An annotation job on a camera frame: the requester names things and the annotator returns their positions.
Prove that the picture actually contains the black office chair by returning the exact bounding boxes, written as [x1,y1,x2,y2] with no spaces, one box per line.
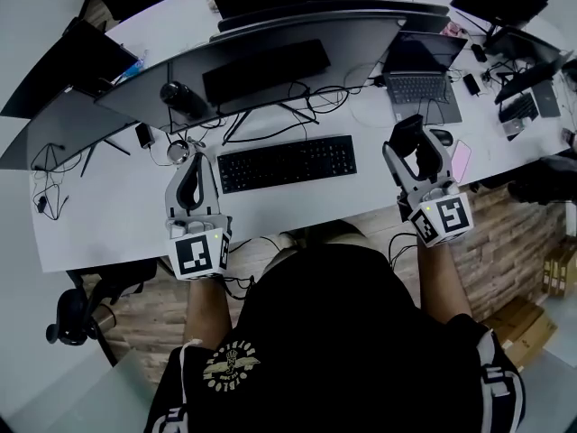
[44,257,159,368]

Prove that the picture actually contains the black monitor cables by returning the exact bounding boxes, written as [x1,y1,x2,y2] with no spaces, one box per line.
[286,78,352,126]

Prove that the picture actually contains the shiny silver round object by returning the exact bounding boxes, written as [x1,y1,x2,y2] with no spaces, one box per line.
[166,139,191,165]

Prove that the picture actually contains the large curved monitor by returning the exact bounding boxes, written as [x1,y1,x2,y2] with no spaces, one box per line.
[94,10,409,135]

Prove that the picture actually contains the person's left forearm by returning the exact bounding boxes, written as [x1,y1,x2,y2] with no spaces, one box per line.
[181,275,236,352]

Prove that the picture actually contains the black monitor stand legs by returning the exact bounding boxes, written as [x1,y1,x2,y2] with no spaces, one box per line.
[221,100,320,147]

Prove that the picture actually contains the black hanging cable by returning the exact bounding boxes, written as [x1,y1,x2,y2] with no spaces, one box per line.
[386,231,419,272]

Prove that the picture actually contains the pink phone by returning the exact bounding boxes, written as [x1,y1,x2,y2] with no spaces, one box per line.
[450,138,473,185]

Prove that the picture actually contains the dark thin monitor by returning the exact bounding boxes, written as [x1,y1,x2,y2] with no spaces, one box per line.
[0,17,140,119]

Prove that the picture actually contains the large cardboard box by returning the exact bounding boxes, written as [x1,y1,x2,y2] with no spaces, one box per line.
[483,294,559,371]

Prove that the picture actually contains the white cable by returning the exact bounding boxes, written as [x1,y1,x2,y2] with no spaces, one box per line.
[343,63,394,129]

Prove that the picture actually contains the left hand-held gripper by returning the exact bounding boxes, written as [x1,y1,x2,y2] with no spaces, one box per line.
[164,152,234,283]

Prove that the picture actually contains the blue plastic bottle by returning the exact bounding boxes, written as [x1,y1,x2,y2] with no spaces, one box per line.
[117,50,149,84]

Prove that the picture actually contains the small black keyboard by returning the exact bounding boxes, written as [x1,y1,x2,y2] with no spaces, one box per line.
[498,91,540,124]

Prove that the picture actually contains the person's legs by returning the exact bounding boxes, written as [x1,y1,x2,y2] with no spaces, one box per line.
[264,218,367,262]

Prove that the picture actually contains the black mouse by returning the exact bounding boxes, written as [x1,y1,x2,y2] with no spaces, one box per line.
[429,128,454,148]

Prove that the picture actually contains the black bottle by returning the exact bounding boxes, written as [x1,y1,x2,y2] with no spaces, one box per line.
[160,80,205,122]

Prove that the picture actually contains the small cardboard box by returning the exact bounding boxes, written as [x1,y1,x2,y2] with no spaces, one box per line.
[540,244,577,298]

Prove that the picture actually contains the person's right forearm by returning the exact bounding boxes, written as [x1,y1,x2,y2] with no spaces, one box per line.
[416,240,474,325]

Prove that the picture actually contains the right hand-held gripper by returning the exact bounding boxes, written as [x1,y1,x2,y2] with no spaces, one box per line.
[382,115,475,249]

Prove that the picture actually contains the grey open laptop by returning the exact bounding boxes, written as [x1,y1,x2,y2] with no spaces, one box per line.
[381,30,469,126]

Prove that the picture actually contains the tangled black cable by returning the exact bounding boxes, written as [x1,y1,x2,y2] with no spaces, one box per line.
[30,141,71,221]

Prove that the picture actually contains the slim dark monitor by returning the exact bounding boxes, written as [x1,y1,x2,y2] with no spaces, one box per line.
[492,28,574,105]

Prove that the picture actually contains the person's black printed shirt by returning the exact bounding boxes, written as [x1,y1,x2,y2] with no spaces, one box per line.
[142,240,527,433]

